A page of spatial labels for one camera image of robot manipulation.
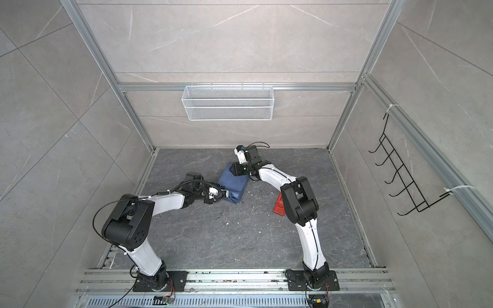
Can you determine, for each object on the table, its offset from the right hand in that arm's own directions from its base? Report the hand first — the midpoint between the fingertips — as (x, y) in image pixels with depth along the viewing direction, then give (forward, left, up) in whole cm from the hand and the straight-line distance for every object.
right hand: (235, 168), depth 98 cm
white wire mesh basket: (+28, +3, +21) cm, 35 cm away
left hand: (-9, +5, -3) cm, 11 cm away
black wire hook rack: (-28, -63, +20) cm, 72 cm away
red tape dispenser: (-20, -21, -6) cm, 30 cm away
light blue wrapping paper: (-10, 0, -2) cm, 10 cm away
